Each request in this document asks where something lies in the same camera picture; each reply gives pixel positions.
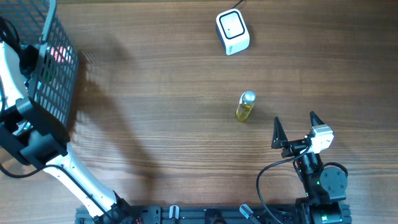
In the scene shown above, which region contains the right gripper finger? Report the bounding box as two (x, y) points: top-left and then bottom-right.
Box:
(271, 116), (288, 149)
(310, 111), (325, 126)

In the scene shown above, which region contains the yellow dish soap bottle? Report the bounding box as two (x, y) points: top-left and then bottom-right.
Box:
(236, 91), (256, 121)

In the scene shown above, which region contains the red white tissue pack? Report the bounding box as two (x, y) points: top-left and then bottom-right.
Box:
(49, 46), (71, 63)

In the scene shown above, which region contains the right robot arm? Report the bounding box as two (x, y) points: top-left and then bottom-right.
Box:
(271, 111), (352, 223)

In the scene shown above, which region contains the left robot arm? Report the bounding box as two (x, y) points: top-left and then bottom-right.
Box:
(1, 18), (139, 223)

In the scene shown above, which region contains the white barcode scanner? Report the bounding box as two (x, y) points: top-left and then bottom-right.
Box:
(216, 9), (250, 55)

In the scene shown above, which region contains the dark grey plastic basket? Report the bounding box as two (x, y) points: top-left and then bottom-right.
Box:
(1, 0), (79, 125)

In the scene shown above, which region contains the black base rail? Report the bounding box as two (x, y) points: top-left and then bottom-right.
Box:
(75, 203), (353, 224)

